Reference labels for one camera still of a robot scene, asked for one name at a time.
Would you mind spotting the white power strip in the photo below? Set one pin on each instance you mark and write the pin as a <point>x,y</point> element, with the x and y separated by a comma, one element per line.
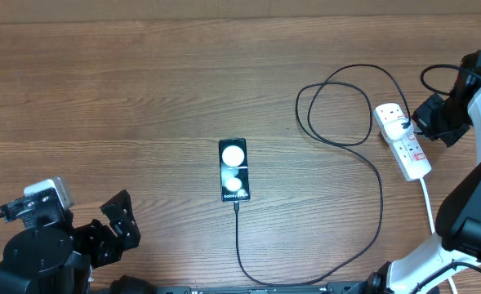
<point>407,152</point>

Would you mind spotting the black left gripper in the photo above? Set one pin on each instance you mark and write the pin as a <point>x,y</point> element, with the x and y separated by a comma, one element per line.
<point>110,248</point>

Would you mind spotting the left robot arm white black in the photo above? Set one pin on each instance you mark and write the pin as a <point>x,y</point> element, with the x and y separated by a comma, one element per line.
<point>52,256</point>

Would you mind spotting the white USB charger adapter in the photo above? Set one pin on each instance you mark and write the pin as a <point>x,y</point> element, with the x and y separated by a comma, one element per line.
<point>396,129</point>

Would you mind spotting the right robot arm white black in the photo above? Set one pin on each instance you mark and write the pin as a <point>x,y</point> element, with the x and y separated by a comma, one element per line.
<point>455,244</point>

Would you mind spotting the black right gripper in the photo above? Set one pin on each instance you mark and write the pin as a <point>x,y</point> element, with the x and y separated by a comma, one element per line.
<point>420,120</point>

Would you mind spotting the black Samsung Galaxy phone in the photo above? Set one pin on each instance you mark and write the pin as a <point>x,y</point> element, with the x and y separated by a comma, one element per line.
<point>234,173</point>

